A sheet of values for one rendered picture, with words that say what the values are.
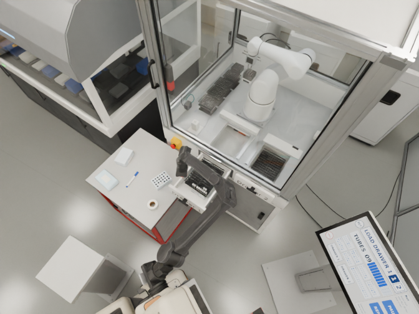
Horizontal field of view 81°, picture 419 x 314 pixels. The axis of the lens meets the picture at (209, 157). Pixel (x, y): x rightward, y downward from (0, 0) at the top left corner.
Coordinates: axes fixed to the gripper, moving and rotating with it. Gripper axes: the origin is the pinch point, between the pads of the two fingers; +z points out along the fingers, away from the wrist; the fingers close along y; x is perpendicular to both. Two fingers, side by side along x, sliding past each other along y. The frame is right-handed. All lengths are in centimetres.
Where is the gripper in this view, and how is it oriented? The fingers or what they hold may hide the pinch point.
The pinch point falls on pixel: (182, 175)
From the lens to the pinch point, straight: 160.0
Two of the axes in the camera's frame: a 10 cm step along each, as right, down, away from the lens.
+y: 0.7, -8.5, 5.2
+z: -0.5, 5.2, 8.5
